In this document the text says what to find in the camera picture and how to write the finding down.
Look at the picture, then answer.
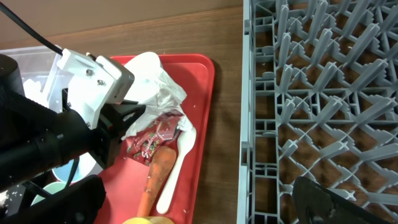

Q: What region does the large light blue plate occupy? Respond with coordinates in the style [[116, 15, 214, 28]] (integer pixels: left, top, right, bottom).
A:
[[124, 52, 163, 76]]

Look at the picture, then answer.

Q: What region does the red serving tray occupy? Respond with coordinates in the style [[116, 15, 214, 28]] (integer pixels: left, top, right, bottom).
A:
[[95, 54, 215, 224]]

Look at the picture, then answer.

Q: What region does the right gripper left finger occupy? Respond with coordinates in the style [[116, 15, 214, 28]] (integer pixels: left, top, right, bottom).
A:
[[1, 175, 106, 224]]

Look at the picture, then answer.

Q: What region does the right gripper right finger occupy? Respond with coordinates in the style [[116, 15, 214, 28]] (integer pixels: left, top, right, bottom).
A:
[[292, 177, 392, 224]]

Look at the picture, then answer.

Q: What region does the light blue rice bowl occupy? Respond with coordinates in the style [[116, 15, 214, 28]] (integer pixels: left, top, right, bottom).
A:
[[51, 152, 104, 184]]

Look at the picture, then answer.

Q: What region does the white plastic spoon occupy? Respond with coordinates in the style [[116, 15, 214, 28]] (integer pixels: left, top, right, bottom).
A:
[[156, 127, 197, 214]]

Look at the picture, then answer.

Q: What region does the mint green bowl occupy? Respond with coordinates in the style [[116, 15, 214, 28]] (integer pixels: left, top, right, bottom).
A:
[[31, 182, 66, 206]]

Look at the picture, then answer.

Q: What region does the left black cable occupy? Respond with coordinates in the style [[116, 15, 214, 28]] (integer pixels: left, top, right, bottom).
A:
[[0, 1, 65, 57]]

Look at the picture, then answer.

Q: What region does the grey dishwasher rack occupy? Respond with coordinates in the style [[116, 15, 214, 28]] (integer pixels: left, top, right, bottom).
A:
[[236, 0, 397, 223]]

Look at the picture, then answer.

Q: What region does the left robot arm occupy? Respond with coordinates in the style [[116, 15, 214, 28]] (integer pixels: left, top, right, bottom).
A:
[[1, 52, 146, 190]]

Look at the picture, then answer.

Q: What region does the orange carrot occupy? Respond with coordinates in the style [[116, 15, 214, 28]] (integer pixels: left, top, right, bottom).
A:
[[137, 146, 176, 217]]

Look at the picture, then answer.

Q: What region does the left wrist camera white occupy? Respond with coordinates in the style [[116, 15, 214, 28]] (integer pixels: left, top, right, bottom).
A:
[[56, 49, 134, 129]]

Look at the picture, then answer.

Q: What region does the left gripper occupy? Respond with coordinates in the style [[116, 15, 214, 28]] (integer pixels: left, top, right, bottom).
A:
[[62, 88, 147, 170]]

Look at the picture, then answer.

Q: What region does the yellow plastic cup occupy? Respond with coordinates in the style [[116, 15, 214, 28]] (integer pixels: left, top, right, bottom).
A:
[[123, 217, 174, 224]]

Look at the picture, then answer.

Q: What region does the red snack wrapper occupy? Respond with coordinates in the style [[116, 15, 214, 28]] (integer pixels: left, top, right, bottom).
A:
[[121, 113, 182, 166]]

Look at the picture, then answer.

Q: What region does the clear plastic storage bin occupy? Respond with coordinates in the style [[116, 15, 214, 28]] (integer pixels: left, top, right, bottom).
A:
[[1, 46, 73, 113]]

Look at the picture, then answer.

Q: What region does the white napkin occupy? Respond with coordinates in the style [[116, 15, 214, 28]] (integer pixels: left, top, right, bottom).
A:
[[122, 67, 193, 139]]

